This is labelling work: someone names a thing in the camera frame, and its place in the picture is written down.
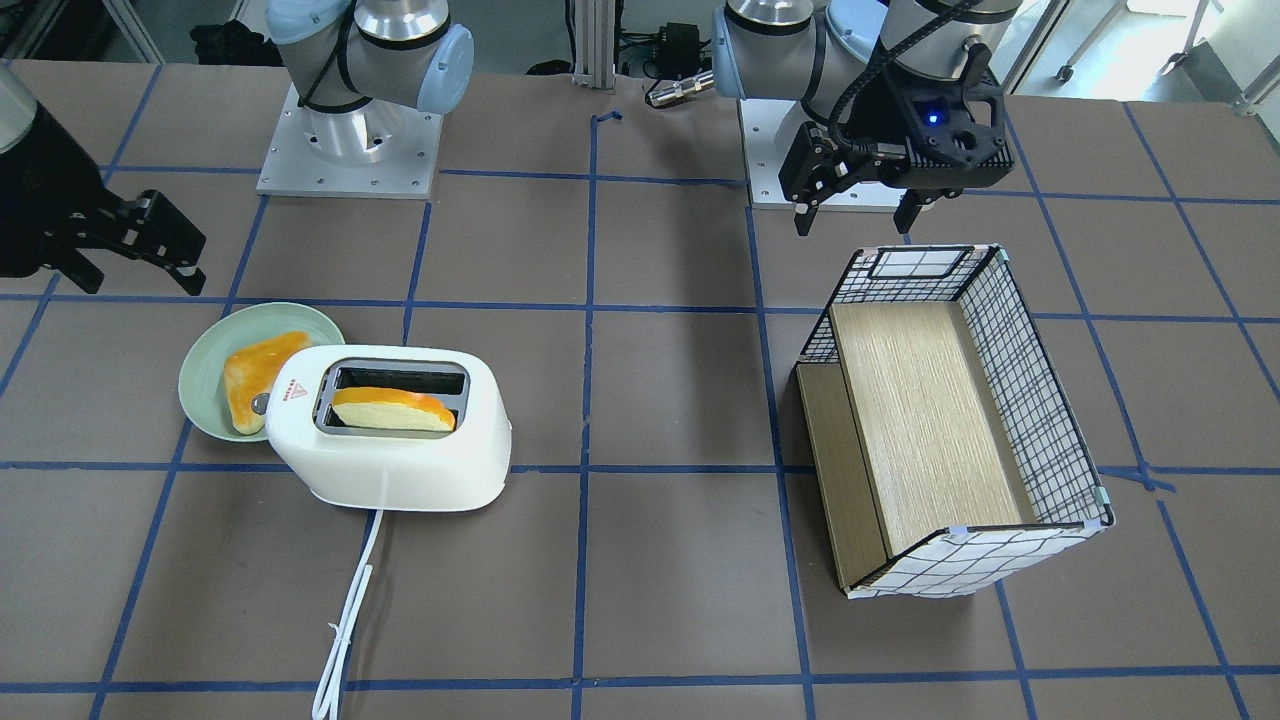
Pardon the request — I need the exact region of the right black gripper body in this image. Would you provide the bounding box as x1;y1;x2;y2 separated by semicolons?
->
1;105;128;278

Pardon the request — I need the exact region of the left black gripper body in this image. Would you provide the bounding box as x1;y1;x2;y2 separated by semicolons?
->
819;126;961;199

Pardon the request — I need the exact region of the white two-slot toaster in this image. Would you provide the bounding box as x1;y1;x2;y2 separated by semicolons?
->
257;345;512;512

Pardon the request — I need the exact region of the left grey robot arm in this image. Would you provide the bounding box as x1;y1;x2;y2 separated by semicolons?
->
710;1;1020;236

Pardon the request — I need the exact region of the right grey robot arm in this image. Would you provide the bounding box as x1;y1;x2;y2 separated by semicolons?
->
1;1;474;296

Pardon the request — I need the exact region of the toast slice in toaster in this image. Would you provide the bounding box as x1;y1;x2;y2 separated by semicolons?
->
330;386;457;433

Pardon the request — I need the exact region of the light green plate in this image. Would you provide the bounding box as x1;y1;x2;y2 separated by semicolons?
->
178;302;346;442

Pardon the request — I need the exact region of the orange bread on plate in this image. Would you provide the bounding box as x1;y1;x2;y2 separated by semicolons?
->
221;331;314;436

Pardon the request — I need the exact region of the black power adapter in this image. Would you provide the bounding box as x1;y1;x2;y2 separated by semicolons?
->
653;22;701;79

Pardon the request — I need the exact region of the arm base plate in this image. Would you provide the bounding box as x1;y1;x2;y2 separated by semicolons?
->
739;97;946;213
256;86;445;200

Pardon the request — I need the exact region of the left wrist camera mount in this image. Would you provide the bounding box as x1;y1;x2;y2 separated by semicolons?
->
879;68;1015;190

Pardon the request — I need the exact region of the wire and wood shelf rack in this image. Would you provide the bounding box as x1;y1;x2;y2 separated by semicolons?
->
795;243;1116;600

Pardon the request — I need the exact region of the aluminium frame post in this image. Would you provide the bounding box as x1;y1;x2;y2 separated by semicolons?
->
564;1;622;94

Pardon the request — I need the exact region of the white toaster power cable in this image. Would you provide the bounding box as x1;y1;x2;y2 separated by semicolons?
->
312;509;387;720

